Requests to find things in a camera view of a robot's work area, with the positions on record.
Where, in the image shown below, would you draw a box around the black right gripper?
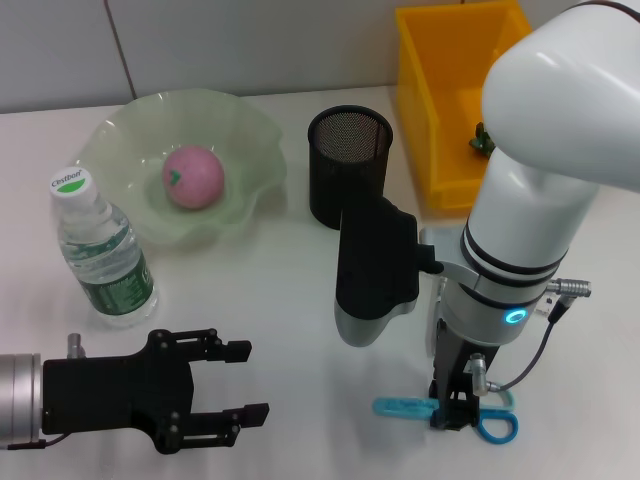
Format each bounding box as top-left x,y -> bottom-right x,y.
428,317 -> 501,432

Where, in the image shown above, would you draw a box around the yellow plastic bin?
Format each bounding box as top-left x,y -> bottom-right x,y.
394,0 -> 534,209

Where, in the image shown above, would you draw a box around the left gripper cable with plug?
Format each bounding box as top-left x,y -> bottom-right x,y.
0,333 -> 86,449

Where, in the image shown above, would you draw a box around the black mesh pen holder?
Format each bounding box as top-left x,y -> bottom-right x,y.
306,104 -> 394,231

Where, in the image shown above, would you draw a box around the clear water bottle green label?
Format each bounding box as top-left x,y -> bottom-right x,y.
49,167 -> 159,329

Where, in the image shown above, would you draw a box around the pink peach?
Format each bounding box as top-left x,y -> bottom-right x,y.
161,145 -> 226,211

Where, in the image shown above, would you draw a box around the green glass fruit plate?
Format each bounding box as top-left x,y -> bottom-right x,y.
74,88 -> 289,246

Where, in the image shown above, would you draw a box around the blue scissors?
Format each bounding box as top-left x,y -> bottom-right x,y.
372,389 -> 519,446

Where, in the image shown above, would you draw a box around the gripper cable with plug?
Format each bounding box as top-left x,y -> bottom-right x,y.
467,279 -> 594,397
0,333 -> 86,449

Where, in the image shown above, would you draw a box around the right gripper cable with plug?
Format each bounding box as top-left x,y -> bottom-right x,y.
467,279 -> 594,397

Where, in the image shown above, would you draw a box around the silver pen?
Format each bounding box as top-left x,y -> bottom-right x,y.
424,277 -> 447,357

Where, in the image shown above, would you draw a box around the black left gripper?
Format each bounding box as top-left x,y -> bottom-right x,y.
42,328 -> 271,455

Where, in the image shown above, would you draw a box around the green plastic wrapper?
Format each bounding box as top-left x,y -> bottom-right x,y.
468,122 -> 497,156

